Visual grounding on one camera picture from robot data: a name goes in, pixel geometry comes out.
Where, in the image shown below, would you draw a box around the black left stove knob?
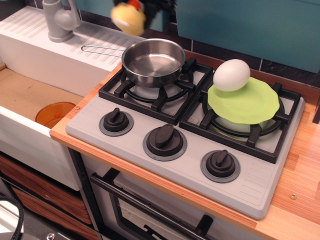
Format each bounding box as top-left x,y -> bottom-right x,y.
99,107 -> 134,137

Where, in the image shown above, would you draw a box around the green plate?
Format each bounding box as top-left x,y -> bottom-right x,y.
207,77 -> 280,125

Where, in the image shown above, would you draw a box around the white egg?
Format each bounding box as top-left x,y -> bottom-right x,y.
213,59 -> 251,92

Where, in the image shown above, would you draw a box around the black right stove knob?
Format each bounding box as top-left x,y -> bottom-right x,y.
200,149 -> 241,184

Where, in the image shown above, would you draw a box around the black left burner grate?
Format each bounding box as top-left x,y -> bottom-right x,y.
98,58 -> 213,125

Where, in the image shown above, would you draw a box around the black right burner grate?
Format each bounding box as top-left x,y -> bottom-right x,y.
179,81 -> 304,164

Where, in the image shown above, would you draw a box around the silver metal pan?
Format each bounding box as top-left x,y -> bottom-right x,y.
81,38 -> 186,88

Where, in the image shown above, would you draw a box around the black braided cable bottom left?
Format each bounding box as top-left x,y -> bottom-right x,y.
0,194 -> 25,240

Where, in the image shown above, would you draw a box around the grey toy faucet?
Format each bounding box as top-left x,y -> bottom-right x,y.
42,0 -> 81,43

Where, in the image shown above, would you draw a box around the black middle stove knob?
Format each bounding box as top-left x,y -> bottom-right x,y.
142,123 -> 188,162

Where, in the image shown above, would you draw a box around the white toy sink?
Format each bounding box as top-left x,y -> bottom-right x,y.
0,6 -> 139,191

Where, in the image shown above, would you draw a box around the grey toy stove top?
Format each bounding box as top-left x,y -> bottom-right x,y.
65,57 -> 306,221

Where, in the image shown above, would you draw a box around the wooden drawer fronts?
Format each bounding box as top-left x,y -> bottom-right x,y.
0,152 -> 98,240

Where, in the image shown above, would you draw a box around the black burner grate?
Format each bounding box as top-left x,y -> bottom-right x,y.
98,58 -> 213,125
179,81 -> 304,164

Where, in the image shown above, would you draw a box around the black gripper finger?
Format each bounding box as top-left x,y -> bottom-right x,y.
141,0 -> 177,28
113,0 -> 125,6

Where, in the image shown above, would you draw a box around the orange plastic cup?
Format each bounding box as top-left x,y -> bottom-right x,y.
35,101 -> 76,129

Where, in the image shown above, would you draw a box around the oven door with handle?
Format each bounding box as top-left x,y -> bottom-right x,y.
89,167 -> 216,240

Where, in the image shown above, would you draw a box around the black stove knob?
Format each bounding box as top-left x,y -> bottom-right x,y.
99,107 -> 134,137
200,149 -> 241,184
142,123 -> 188,162

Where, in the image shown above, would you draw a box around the yellow stuffed duck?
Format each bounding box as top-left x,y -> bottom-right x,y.
110,0 -> 147,36

